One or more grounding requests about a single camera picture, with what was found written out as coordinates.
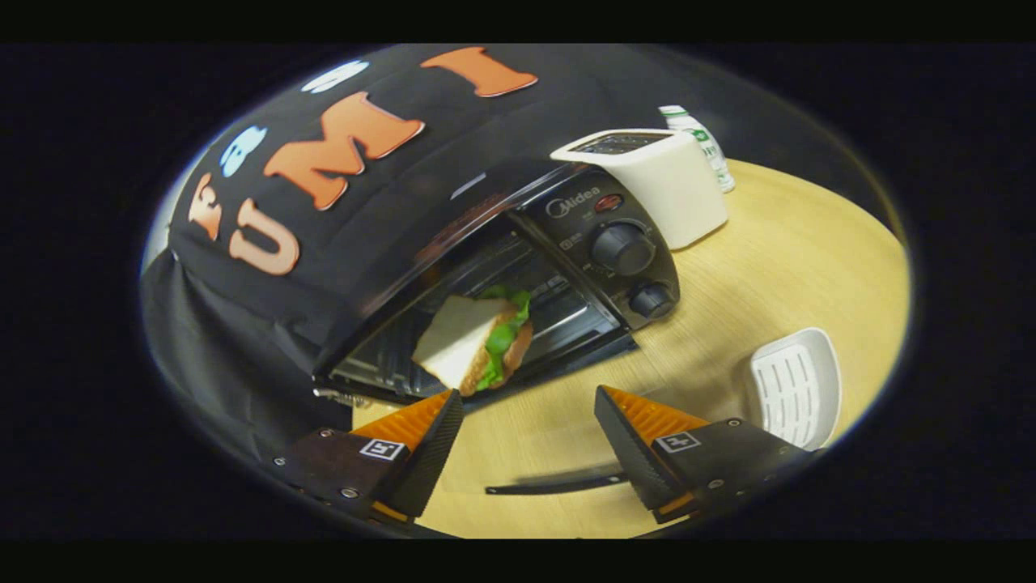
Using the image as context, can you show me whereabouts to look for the black toaster oven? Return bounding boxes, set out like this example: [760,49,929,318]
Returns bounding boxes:
[312,158,682,496]

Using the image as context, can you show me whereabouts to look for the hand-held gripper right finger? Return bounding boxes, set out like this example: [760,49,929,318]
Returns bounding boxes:
[594,385,818,526]

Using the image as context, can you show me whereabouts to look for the white slotted plate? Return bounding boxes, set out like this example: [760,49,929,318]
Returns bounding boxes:
[748,326,843,453]

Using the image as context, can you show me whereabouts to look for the white bottle green label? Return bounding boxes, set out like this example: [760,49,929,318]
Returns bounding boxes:
[657,104,737,194]

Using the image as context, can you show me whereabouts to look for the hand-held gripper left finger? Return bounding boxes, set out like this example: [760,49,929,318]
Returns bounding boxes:
[271,389,466,526]

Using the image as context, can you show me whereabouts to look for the lettuce sandwich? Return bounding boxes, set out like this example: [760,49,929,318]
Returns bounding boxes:
[410,284,535,398]

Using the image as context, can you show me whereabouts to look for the white pop-up toaster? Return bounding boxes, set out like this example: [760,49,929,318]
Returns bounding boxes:
[550,128,729,252]

